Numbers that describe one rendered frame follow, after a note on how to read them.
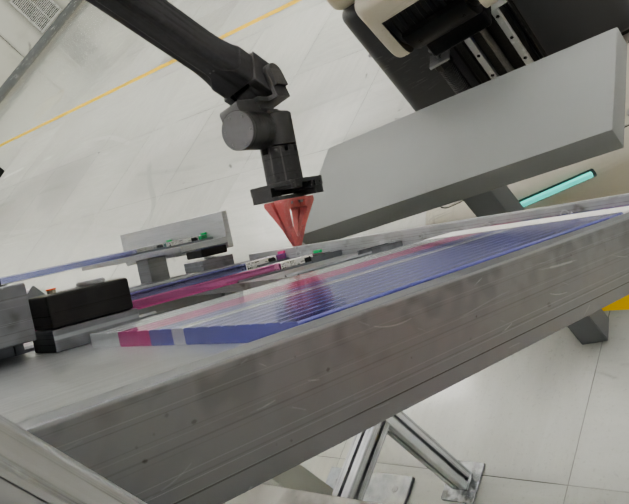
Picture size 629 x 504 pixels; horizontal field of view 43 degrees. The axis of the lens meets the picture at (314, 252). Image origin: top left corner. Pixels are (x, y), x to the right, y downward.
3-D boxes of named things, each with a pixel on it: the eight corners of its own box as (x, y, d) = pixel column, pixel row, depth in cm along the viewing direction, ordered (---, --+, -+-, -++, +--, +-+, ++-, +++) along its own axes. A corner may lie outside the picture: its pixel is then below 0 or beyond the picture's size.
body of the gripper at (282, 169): (294, 191, 116) (284, 141, 115) (250, 201, 123) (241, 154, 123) (325, 186, 120) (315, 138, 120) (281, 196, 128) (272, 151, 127)
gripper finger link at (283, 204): (292, 248, 118) (279, 186, 118) (261, 253, 123) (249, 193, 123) (323, 240, 123) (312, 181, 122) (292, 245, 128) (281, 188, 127)
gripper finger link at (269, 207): (302, 246, 116) (290, 183, 116) (271, 251, 121) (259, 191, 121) (334, 239, 121) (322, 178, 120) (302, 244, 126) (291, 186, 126)
